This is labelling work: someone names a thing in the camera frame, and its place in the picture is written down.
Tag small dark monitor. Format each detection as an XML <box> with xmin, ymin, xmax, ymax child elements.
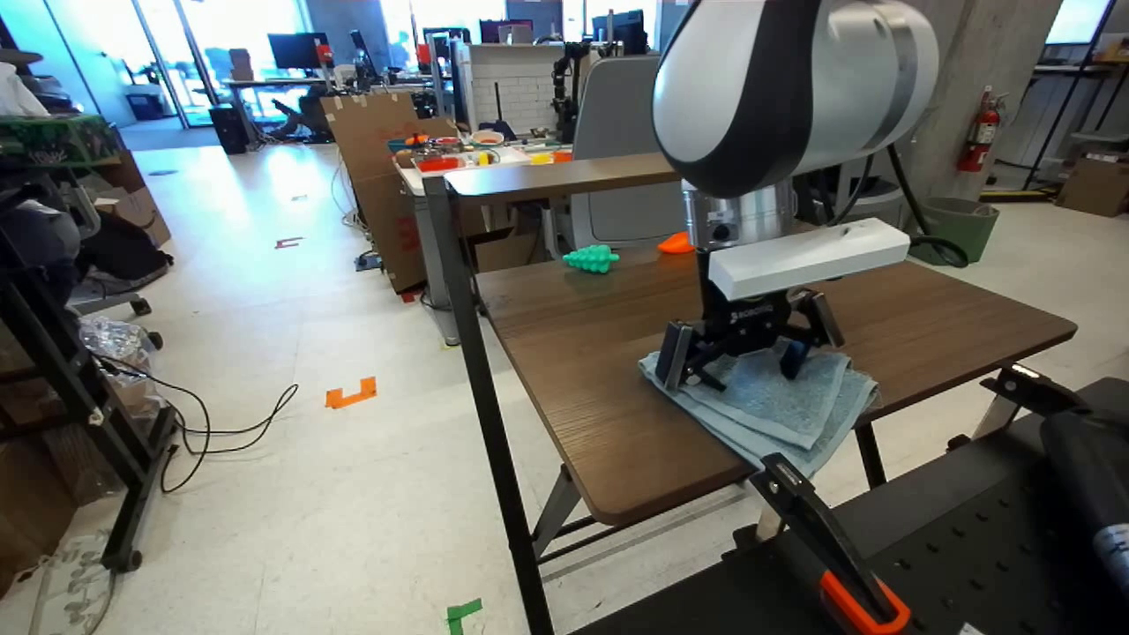
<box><xmin>266</xmin><ymin>29</ymin><xmax>334</xmax><ymax>69</ymax></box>

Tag light blue towel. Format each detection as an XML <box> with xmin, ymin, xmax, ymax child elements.
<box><xmin>634</xmin><ymin>337</ymin><xmax>883</xmax><ymax>478</ymax></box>

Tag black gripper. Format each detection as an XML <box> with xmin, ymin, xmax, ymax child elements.
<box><xmin>654</xmin><ymin>278</ymin><xmax>847</xmax><ymax>395</ymax></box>

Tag large brown cardboard sheets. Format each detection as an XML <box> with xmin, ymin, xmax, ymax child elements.
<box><xmin>322</xmin><ymin>87</ymin><xmax>464</xmax><ymax>297</ymax></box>

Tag red toy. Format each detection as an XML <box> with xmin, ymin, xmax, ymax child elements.
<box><xmin>415</xmin><ymin>148</ymin><xmax>469</xmax><ymax>175</ymax></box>

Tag black floor cable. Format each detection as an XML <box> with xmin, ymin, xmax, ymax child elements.
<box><xmin>99</xmin><ymin>348</ymin><xmax>305</xmax><ymax>496</ymax></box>

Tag black table frame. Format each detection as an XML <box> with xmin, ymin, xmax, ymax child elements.
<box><xmin>453</xmin><ymin>274</ymin><xmax>892</xmax><ymax>635</ymax></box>

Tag orange floor tape mark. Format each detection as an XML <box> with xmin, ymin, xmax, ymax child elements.
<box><xmin>322</xmin><ymin>375</ymin><xmax>380</xmax><ymax>411</ymax></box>

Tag black perforated base board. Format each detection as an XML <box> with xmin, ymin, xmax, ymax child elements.
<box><xmin>574</xmin><ymin>375</ymin><xmax>1129</xmax><ymax>635</ymax></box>

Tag black trash bin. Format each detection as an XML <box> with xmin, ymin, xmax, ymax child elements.
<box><xmin>207</xmin><ymin>101</ymin><xmax>258</xmax><ymax>155</ymax></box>

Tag brown cardboard box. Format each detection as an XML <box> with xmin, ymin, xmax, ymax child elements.
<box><xmin>1055</xmin><ymin>155</ymin><xmax>1129</xmax><ymax>217</ymax></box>

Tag dark cylinder with blue patch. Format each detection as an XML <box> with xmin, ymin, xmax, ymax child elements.
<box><xmin>1038</xmin><ymin>403</ymin><xmax>1129</xmax><ymax>604</ymax></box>

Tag green plastic toy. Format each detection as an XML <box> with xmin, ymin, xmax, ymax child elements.
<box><xmin>561</xmin><ymin>238</ymin><xmax>624</xmax><ymax>278</ymax></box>

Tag black metal rack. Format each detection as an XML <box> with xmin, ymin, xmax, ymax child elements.
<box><xmin>0</xmin><ymin>222</ymin><xmax>186</xmax><ymax>578</ymax></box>

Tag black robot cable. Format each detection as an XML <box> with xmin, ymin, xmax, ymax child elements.
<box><xmin>883</xmin><ymin>142</ymin><xmax>974</xmax><ymax>267</ymax></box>

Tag grey office chair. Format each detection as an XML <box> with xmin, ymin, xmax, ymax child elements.
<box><xmin>568</xmin><ymin>53</ymin><xmax>699</xmax><ymax>250</ymax></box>

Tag black metal shelf frame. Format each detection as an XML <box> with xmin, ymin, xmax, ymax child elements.
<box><xmin>1021</xmin><ymin>0</ymin><xmax>1129</xmax><ymax>196</ymax></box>

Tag orange plastic toy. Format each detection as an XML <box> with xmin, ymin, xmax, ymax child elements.
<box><xmin>654</xmin><ymin>229</ymin><xmax>699</xmax><ymax>262</ymax></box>

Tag long wooden bench table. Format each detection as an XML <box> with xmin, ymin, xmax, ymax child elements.
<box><xmin>398</xmin><ymin>136</ymin><xmax>687</xmax><ymax>344</ymax></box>

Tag white desk partition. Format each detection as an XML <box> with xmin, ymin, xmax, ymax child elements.
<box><xmin>464</xmin><ymin>43</ymin><xmax>568</xmax><ymax>136</ymax></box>

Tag green storage bin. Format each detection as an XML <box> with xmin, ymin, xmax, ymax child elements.
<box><xmin>912</xmin><ymin>194</ymin><xmax>1003</xmax><ymax>267</ymax></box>

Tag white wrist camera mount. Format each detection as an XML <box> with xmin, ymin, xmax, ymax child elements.
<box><xmin>706</xmin><ymin>216</ymin><xmax>914</xmax><ymax>304</ymax></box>

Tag red fire extinguisher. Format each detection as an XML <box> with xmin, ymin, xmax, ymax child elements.
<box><xmin>958</xmin><ymin>84</ymin><xmax>1009</xmax><ymax>175</ymax></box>

